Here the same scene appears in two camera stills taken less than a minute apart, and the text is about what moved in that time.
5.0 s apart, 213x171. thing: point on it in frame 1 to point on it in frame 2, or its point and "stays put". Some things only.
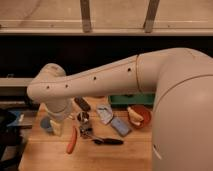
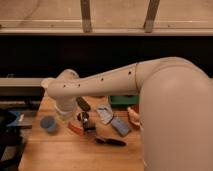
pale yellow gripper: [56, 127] to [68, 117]
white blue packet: [105, 113] stays put
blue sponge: [120, 125] stays put
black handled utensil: [108, 141] stays put
